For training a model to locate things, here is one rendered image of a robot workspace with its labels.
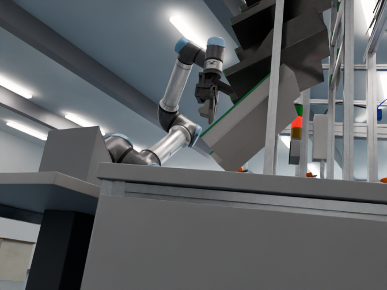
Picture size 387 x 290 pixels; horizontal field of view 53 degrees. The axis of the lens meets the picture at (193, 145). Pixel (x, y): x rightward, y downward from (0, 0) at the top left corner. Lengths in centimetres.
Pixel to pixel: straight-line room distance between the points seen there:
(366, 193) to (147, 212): 36
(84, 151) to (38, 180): 45
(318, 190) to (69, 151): 97
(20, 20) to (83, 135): 467
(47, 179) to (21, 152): 1180
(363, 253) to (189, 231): 27
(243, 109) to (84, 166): 60
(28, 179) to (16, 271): 875
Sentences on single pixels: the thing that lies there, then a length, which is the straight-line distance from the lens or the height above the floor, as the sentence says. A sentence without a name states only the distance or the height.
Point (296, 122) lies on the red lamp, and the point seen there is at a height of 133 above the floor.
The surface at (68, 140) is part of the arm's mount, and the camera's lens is 145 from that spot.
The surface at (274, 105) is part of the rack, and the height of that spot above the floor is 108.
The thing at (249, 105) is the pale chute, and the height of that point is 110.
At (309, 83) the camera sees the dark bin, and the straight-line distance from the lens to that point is 128.
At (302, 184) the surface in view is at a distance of 67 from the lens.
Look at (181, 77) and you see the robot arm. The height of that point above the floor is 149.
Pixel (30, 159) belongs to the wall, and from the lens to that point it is 1290.
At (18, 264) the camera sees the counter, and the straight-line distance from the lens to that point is 970.
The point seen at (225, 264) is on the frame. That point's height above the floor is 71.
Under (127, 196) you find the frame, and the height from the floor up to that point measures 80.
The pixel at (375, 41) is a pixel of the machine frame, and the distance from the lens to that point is 251.
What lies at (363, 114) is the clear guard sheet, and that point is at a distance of 302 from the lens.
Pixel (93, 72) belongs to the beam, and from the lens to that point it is 669.
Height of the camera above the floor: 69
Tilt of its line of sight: 18 degrees up
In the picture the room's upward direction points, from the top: 8 degrees clockwise
